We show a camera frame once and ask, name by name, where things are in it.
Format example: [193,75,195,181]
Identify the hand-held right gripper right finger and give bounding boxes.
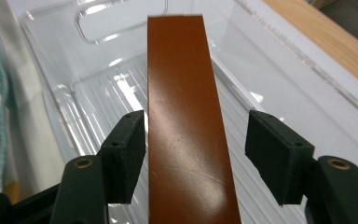
[244,109,358,224]

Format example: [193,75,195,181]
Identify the brown glossy bar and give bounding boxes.
[146,14,243,224]

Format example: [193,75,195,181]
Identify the clear plastic box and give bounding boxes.
[20,0,358,224]

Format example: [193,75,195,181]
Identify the white table mat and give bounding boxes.
[243,0,358,110]

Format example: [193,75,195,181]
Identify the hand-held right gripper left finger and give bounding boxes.
[49,109,147,224]

